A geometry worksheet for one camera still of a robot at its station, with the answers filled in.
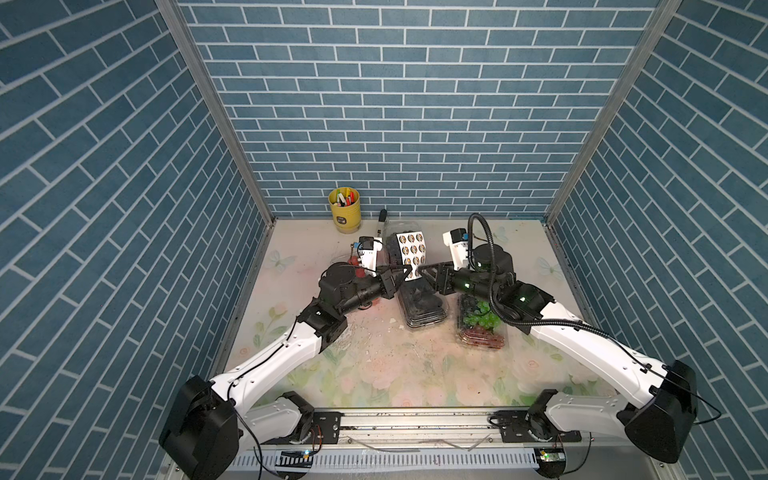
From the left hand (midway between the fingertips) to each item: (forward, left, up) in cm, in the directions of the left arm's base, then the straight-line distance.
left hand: (420, 273), depth 69 cm
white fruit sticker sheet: (+7, +2, +2) cm, 7 cm away
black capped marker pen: (+43, +11, -24) cm, 50 cm away
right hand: (+2, -1, -1) cm, 2 cm away
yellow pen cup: (+43, +24, -16) cm, 52 cm away
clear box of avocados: (+5, -2, -23) cm, 23 cm away
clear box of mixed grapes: (-2, -18, -23) cm, 29 cm away
